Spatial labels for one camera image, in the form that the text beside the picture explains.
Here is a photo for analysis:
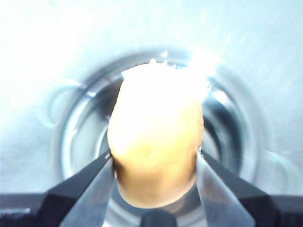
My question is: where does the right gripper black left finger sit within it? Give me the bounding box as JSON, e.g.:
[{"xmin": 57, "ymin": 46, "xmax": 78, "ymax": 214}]
[{"xmin": 0, "ymin": 151, "xmax": 114, "ymax": 227}]

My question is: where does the pale green electric steamer pot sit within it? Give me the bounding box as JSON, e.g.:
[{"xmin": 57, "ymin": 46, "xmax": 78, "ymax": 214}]
[{"xmin": 0, "ymin": 0, "xmax": 303, "ymax": 227}]

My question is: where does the brown potato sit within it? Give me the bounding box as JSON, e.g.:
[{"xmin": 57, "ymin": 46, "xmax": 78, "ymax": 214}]
[{"xmin": 107, "ymin": 60, "xmax": 211, "ymax": 210}]

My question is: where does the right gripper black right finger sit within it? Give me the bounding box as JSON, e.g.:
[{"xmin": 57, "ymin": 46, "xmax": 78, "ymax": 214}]
[{"xmin": 196, "ymin": 147, "xmax": 303, "ymax": 227}]

